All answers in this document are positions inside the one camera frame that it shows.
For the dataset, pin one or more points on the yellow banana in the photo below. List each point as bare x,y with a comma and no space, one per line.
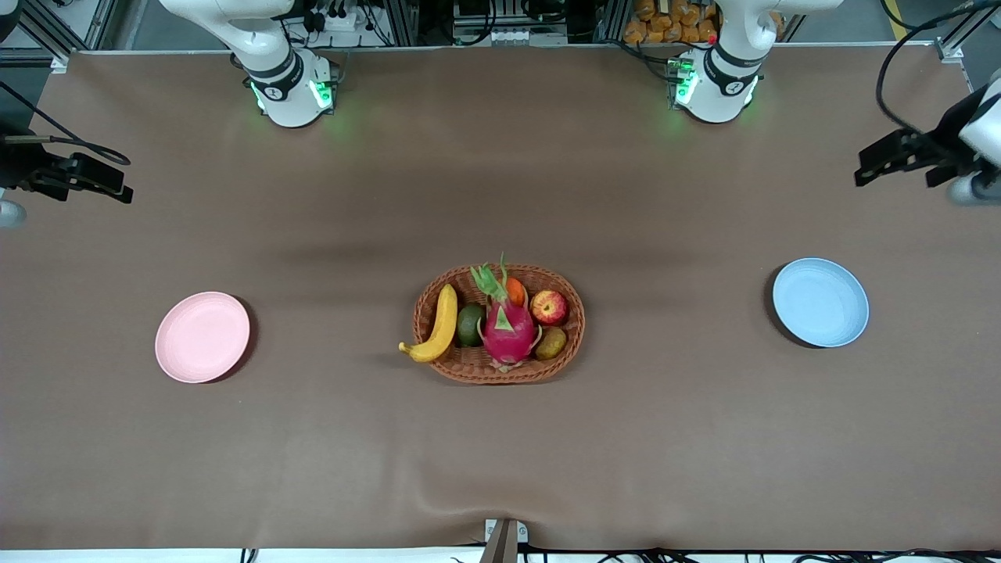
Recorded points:
443,324

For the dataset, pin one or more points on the white power strip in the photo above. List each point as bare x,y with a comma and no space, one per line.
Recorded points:
340,21

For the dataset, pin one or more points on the pink round plate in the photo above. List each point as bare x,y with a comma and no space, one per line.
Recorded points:
202,338

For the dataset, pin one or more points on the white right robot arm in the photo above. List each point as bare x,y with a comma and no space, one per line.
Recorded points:
285,94

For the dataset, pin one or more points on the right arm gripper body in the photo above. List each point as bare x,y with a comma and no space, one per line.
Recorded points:
17,166

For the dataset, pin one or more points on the orange carrot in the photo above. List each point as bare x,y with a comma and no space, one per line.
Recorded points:
516,293

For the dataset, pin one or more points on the metal table edge bracket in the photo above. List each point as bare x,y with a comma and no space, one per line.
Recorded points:
504,539

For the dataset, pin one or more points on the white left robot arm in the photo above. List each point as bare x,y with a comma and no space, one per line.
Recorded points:
723,90

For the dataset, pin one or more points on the oval woven wicker basket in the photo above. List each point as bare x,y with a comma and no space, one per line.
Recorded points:
469,363

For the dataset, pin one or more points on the aluminium frame profile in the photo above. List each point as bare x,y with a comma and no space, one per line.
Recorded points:
55,31
966,35

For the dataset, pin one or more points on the red yellow apple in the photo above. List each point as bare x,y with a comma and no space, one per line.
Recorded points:
549,307

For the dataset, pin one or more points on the large table cover cloth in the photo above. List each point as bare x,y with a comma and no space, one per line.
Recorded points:
500,453

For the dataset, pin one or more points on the dark green avocado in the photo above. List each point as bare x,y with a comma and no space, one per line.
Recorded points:
468,327

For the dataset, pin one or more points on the light blue round plate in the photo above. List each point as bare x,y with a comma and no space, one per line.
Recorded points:
820,303

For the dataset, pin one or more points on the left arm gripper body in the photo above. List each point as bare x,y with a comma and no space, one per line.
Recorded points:
944,134

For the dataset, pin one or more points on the brown kiwi fruit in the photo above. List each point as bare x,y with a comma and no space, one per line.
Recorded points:
550,344

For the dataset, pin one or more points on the orange snack packet pile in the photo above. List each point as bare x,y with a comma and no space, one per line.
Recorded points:
665,23

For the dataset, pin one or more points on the pink dragon fruit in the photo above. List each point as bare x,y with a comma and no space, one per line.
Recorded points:
508,335

